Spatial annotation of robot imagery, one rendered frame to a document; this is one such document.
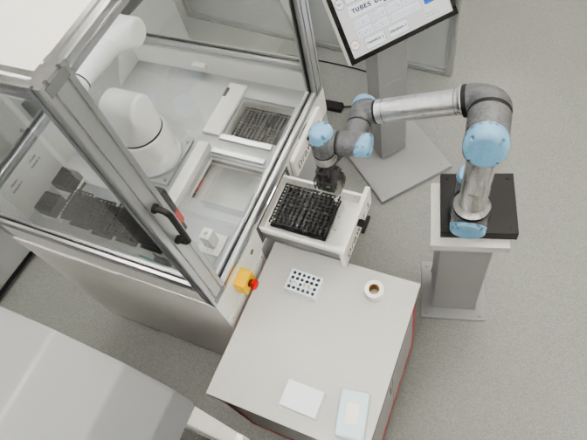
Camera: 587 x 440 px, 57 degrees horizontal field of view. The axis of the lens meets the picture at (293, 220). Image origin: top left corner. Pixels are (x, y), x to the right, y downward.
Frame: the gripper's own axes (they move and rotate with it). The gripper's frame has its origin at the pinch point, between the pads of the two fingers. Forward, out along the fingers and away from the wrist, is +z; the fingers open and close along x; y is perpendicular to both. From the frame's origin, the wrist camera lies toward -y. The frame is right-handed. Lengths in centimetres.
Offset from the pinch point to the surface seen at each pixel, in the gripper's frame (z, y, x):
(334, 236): 14.2, 11.6, 2.8
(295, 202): 7.6, 5.7, -14.4
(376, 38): -3, -73, -8
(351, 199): 12.4, -4.3, 3.9
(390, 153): 92, -85, -7
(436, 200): 21.8, -18.4, 32.8
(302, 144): 5.7, -19.4, -21.3
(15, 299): 97, 65, -183
